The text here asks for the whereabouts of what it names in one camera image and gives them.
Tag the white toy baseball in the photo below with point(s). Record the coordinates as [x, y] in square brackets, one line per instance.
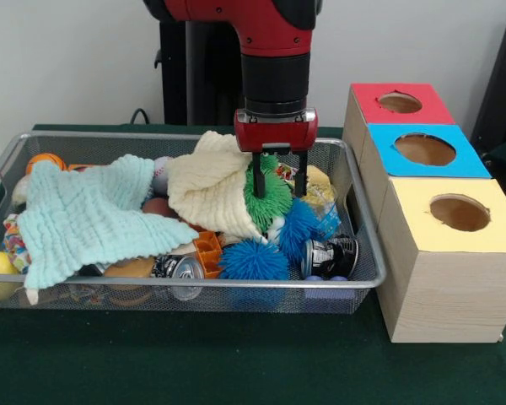
[162, 173]

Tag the light blue waffle cloth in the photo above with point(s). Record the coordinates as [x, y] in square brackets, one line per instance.
[88, 211]

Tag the wooden box with three holes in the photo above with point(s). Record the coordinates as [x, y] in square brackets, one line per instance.
[447, 295]

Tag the crushed black drink can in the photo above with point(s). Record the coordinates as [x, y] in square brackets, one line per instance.
[333, 257]

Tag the orange toy basketball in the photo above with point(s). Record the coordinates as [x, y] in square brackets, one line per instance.
[46, 162]

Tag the bottle with blue label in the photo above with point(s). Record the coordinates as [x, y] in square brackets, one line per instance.
[326, 219]

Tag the blue spiky rubber ball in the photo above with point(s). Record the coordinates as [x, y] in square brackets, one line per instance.
[297, 225]
[253, 261]

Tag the orange grid tray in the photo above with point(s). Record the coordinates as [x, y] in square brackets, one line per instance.
[206, 253]

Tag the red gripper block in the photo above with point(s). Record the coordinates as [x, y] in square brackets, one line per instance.
[274, 133]

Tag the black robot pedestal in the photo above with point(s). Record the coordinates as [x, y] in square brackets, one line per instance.
[202, 84]

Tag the cream waffle cloth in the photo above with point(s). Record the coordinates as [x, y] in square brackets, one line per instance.
[211, 190]

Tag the black upright panel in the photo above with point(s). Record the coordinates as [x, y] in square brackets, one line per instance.
[502, 84]

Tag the large green spiky ball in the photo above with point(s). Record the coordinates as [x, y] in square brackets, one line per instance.
[270, 211]

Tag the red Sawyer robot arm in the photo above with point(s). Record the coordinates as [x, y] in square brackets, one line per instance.
[274, 34]

